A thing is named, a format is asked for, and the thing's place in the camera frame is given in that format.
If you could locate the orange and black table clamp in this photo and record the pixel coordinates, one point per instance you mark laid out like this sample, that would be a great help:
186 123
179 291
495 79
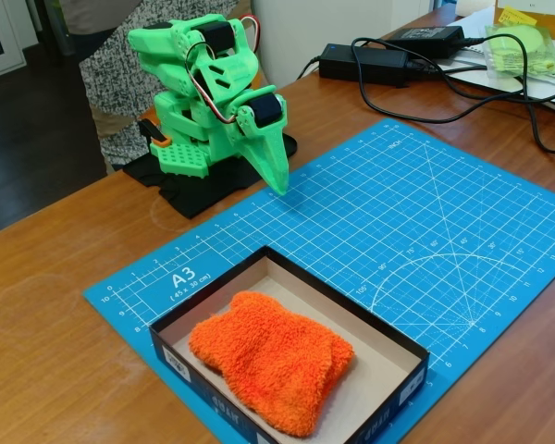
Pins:
155 134

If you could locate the green gripper black servo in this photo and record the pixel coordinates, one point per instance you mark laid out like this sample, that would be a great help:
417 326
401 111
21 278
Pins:
269 147

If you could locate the green 3D-printed robot arm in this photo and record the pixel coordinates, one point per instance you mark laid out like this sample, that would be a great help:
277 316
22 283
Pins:
176 60

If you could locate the black power adapter with label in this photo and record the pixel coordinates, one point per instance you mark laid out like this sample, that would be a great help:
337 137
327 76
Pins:
425 37

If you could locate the person in speckled top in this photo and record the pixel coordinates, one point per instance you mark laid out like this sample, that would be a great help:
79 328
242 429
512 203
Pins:
115 92

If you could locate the black power adapter blue light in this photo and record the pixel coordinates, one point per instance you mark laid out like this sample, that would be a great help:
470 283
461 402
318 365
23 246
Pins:
361 62

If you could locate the white paper stack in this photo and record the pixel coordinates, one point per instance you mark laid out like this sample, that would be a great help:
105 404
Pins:
476 69

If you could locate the shallow cardboard box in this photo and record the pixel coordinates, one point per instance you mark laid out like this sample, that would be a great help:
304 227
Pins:
388 370

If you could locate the green plastic bag with parts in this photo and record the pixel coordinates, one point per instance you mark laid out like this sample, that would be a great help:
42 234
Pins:
522 55

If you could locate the white door frame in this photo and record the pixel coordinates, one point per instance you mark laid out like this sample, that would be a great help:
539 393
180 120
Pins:
9 41

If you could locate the black plastic base plate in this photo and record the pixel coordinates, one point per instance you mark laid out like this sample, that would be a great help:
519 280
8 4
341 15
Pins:
199 194

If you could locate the cardboard box with yellow label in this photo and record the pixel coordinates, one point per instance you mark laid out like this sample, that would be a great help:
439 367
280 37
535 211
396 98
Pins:
550 18

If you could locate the orange fluffy towel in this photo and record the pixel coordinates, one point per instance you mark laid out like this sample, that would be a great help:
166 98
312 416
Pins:
268 356

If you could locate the blue A3 cutting mat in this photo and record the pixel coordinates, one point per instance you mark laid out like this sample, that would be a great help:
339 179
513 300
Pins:
398 222

